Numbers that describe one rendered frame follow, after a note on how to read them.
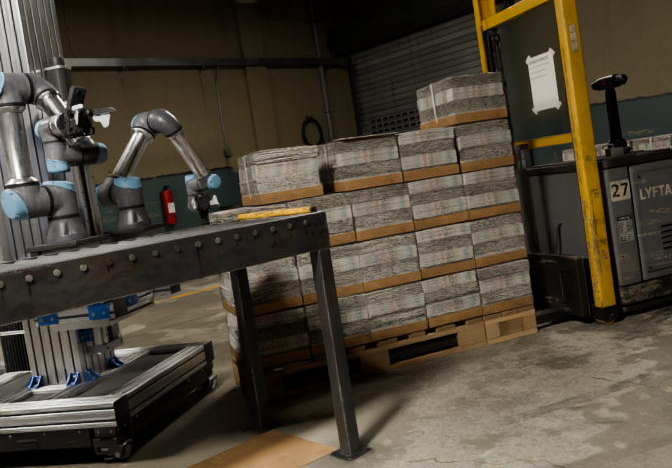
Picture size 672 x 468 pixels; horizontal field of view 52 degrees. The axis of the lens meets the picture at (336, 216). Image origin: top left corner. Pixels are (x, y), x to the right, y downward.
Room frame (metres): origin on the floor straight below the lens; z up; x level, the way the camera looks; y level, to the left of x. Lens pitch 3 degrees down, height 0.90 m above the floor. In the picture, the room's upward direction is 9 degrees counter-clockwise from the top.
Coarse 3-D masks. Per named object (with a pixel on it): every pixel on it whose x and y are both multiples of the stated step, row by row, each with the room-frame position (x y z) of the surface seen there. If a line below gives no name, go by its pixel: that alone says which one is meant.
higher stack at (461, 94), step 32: (448, 96) 3.33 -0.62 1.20; (480, 96) 3.34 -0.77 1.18; (480, 128) 3.33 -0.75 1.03; (480, 192) 3.32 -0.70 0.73; (512, 192) 3.37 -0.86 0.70; (480, 224) 3.31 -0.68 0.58; (512, 224) 3.36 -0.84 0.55; (480, 256) 3.30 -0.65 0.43; (480, 288) 3.30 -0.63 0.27; (512, 288) 3.35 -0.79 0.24; (512, 320) 3.34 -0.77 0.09
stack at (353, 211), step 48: (384, 192) 3.16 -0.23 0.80; (432, 192) 3.24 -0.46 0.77; (384, 240) 3.14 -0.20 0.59; (432, 240) 3.23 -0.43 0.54; (288, 288) 2.99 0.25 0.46; (384, 288) 3.15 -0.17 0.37; (432, 288) 3.21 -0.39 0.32; (288, 336) 2.98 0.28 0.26; (432, 336) 3.19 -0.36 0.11; (480, 336) 3.28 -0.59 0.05; (240, 384) 3.24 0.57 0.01; (288, 384) 3.10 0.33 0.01
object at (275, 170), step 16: (256, 160) 2.97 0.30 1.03; (272, 160) 2.99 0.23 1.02; (288, 160) 3.02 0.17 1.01; (304, 160) 3.04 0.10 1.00; (256, 176) 2.99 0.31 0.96; (272, 176) 3.00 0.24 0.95; (288, 176) 3.02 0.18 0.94; (304, 176) 3.04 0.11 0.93; (256, 192) 3.02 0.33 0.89; (272, 192) 3.03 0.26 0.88
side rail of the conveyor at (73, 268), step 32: (256, 224) 2.06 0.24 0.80; (288, 224) 2.14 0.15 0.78; (320, 224) 2.22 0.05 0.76; (96, 256) 1.74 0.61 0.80; (128, 256) 1.79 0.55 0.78; (160, 256) 1.85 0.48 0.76; (192, 256) 1.91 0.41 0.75; (224, 256) 1.98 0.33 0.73; (256, 256) 2.05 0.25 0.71; (288, 256) 2.13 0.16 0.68; (0, 288) 1.59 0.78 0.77; (32, 288) 1.63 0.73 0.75; (64, 288) 1.68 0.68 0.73; (96, 288) 1.73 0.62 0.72; (128, 288) 1.78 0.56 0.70; (0, 320) 1.58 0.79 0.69
